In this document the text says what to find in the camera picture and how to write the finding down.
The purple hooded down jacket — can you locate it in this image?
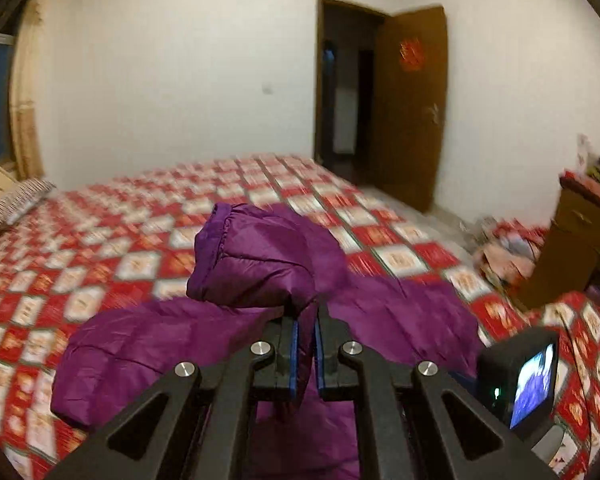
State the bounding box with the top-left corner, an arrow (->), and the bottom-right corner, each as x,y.
50,204 -> 481,479

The clothes pile on floor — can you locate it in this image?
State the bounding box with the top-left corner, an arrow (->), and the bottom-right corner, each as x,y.
467,217 -> 548,295

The clothes pile on dresser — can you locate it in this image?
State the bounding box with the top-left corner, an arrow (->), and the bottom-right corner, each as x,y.
560,133 -> 600,198

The red patchwork bear quilt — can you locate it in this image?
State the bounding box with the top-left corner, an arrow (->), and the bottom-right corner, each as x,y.
0,155 -> 600,479

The brown wooden dresser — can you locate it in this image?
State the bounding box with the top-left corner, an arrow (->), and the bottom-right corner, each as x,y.
517,174 -> 600,310

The striped pillow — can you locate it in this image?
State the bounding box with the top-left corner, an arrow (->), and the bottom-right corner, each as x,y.
0,179 -> 55,230

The red paper door decoration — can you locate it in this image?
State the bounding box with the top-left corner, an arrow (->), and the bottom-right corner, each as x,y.
399,38 -> 426,73

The brown wooden door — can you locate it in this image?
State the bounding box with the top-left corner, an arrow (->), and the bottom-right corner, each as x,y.
367,4 -> 449,212

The beige patterned curtain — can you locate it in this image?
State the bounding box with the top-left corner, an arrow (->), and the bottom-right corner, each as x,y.
9,0 -> 44,180

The black camera with screen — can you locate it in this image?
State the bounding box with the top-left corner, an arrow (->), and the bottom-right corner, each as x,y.
475,327 -> 559,439

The brass door handle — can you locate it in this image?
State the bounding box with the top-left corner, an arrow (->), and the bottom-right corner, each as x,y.
427,103 -> 440,125

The dark wooden door frame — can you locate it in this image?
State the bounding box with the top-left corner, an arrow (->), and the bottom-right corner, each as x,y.
313,0 -> 390,182

